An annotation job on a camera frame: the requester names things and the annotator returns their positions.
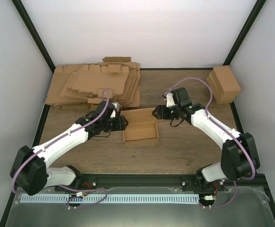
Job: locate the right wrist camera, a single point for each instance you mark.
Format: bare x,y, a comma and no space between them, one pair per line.
168,97

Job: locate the black aluminium frame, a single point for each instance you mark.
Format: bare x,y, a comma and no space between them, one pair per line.
143,179

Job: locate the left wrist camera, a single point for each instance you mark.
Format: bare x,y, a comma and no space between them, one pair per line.
116,109

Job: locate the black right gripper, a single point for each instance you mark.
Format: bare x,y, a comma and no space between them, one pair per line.
161,114

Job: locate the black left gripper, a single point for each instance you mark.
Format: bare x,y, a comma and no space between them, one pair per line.
120,126

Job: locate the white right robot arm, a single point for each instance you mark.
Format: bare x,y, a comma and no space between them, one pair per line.
239,152

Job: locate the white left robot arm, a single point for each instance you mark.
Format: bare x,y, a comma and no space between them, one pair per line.
32,171

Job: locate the folded brown cardboard box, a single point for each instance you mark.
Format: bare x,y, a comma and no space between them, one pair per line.
223,84

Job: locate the brown cardboard box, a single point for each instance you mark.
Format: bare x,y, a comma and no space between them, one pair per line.
223,84
142,127

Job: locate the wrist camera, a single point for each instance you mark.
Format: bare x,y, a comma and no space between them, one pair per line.
168,97
116,109

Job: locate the stack of flat cardboard blanks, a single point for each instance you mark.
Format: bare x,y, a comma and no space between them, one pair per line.
81,86

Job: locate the white slotted cable duct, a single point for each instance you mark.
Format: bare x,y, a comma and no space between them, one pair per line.
113,198

